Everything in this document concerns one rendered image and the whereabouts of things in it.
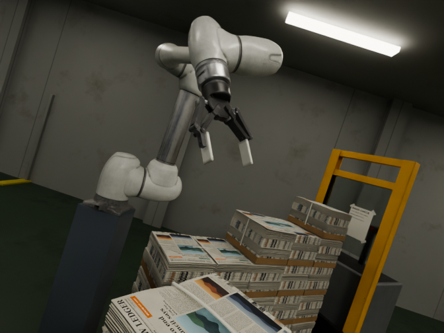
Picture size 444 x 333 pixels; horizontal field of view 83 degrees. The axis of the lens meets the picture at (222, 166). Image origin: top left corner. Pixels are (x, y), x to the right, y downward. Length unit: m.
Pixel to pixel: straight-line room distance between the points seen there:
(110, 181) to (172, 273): 0.55
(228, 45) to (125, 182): 0.80
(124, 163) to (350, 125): 3.86
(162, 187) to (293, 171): 3.17
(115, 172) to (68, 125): 3.70
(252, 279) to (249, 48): 1.38
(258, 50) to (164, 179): 0.78
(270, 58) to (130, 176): 0.81
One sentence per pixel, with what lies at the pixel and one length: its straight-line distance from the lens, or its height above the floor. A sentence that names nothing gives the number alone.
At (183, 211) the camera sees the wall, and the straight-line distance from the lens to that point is 4.25.
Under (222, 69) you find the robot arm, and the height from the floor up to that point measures 1.62.
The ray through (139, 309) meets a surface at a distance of 0.65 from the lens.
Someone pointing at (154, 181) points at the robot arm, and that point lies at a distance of 1.28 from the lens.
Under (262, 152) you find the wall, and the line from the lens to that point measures 4.13.
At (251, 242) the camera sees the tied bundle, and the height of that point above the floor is 0.93.
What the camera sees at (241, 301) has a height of 1.03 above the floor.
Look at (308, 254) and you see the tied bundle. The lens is 2.03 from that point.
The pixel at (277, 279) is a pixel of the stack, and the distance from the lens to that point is 1.92.
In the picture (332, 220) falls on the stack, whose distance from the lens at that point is 2.12.
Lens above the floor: 1.41
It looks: 2 degrees down
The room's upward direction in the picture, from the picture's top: 18 degrees clockwise
